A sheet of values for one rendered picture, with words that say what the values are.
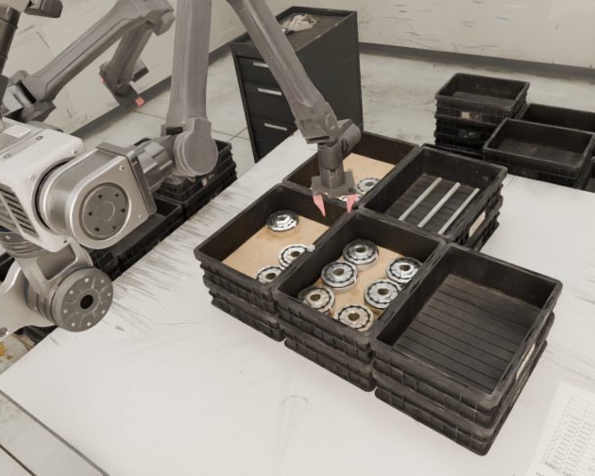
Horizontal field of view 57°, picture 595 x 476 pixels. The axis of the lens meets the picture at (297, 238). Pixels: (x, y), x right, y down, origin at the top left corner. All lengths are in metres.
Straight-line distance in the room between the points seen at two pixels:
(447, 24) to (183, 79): 3.90
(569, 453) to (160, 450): 0.96
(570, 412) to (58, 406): 1.31
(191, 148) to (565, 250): 1.28
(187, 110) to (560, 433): 1.08
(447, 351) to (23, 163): 0.99
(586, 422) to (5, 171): 1.30
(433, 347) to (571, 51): 3.46
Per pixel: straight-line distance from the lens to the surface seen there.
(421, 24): 4.88
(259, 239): 1.73
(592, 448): 1.46
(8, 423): 2.74
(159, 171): 0.94
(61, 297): 1.21
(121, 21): 1.33
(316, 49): 3.02
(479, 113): 2.96
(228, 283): 1.57
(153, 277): 1.92
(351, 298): 1.50
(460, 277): 1.56
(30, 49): 4.38
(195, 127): 0.98
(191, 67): 1.03
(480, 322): 1.46
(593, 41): 4.53
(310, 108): 1.22
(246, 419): 1.47
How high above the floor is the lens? 1.91
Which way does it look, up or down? 39 degrees down
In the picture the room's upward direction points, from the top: 10 degrees counter-clockwise
